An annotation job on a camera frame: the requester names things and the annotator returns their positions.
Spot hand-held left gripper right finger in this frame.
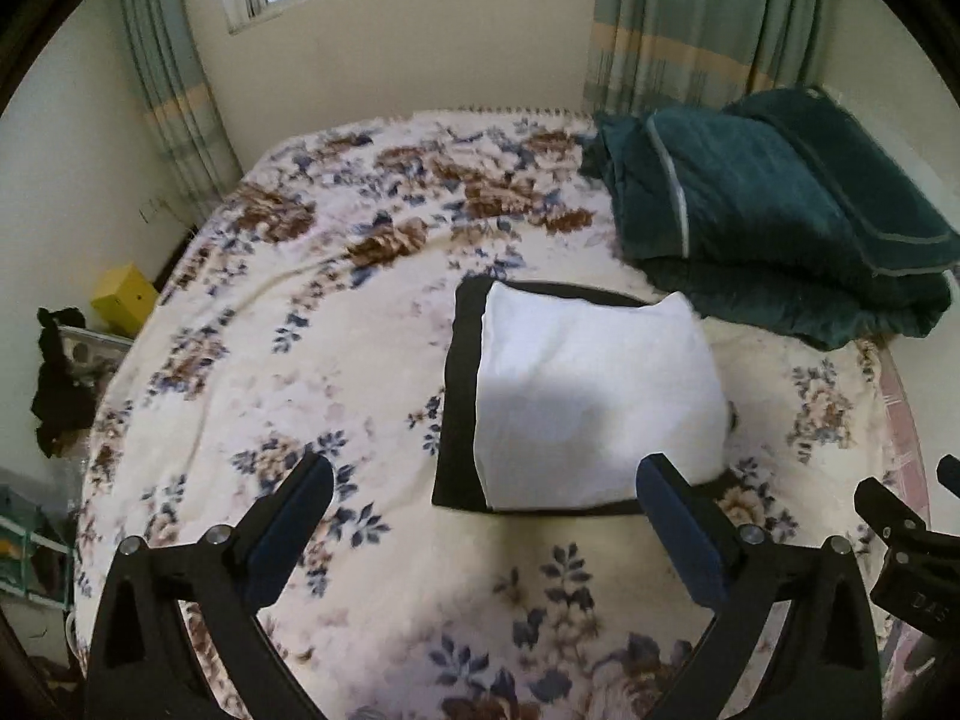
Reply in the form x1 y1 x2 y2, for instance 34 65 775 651
636 454 883 720

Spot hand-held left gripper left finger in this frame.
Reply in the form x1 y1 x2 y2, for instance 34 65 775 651
90 452 335 720

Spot white towel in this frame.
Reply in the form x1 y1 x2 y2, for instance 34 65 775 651
474 281 732 511

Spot black folded clothes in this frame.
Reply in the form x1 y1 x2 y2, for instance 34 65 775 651
431 276 740 517

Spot pink plaid bed sheet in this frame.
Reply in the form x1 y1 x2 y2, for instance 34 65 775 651
876 345 935 720

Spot floral blanket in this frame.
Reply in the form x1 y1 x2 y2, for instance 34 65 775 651
71 106 912 720

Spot green shelf rack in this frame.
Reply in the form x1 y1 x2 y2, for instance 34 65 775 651
0 487 76 608

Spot white plastic basket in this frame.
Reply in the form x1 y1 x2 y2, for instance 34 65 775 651
60 325 134 380

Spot black hanging cloth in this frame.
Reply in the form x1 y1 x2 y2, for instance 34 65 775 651
30 306 95 458

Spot yellow box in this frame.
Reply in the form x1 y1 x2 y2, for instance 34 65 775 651
91 264 160 338

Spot dark green pillow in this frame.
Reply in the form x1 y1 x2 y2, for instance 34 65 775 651
724 86 960 278

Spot dark green folded quilt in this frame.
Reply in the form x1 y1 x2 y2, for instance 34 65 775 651
585 105 953 350

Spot green striped curtain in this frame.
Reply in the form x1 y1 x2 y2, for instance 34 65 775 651
581 0 848 117
116 0 245 230

